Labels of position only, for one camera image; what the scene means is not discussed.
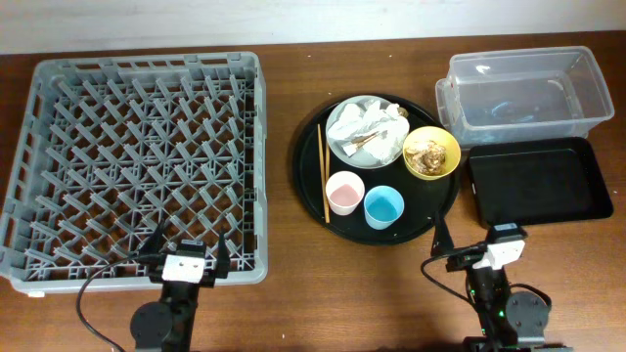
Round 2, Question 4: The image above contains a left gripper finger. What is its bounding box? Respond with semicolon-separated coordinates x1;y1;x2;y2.
215;233;231;279
137;220;165;255

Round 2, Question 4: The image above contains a blue cup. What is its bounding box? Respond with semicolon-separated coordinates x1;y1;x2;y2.
363;186;405;230

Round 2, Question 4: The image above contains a peanut shells and rice waste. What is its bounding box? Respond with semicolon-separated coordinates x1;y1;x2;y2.
405;140;446;176

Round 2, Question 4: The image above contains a yellow bowl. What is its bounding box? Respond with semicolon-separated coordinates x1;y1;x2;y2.
402;126;461;181

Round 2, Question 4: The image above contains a pink cup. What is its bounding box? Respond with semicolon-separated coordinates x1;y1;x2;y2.
325;171;365;216

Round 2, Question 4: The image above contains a white tissue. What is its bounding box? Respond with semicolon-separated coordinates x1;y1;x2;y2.
327;100;411;165

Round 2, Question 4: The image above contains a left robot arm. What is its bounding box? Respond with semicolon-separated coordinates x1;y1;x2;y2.
130;223;230;351

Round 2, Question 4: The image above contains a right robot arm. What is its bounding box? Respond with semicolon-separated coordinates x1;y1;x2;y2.
421;213;570;352

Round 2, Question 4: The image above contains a grey dishwasher rack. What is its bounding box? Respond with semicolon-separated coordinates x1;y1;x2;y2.
1;52;269;297

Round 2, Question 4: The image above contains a black rectangular tray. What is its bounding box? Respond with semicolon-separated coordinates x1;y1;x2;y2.
467;137;613;226

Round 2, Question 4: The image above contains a round black tray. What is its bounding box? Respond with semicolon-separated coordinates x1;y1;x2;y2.
291;102;461;245

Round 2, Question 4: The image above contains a grey plate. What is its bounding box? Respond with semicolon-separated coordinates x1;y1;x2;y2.
325;94;411;170

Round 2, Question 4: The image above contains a wooden chopstick left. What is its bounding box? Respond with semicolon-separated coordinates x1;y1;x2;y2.
317;124;330;224

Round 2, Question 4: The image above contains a wooden chopstick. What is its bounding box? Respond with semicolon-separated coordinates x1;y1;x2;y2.
317;124;330;224
324;141;331;184

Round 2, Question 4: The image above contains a wooden chopstick right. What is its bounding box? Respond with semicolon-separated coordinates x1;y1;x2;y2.
324;141;331;184

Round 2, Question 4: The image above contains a clear plastic bin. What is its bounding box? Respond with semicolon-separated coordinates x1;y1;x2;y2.
435;46;615;150

